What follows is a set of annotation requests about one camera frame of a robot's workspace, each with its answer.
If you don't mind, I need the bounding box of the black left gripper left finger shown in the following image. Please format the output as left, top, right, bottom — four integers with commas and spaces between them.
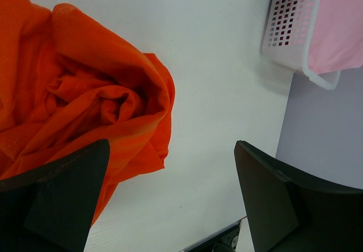
1, 140, 110, 251

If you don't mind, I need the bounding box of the orange t shirt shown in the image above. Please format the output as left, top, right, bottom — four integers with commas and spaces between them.
1, 0, 175, 219

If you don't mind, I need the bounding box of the pink t shirt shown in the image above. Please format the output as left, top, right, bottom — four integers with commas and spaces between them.
309, 0, 362, 74

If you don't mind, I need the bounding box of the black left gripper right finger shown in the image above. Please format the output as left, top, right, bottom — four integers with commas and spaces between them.
234, 141, 362, 251

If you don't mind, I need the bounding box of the white plastic basket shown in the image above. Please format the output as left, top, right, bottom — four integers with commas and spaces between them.
261, 0, 340, 90

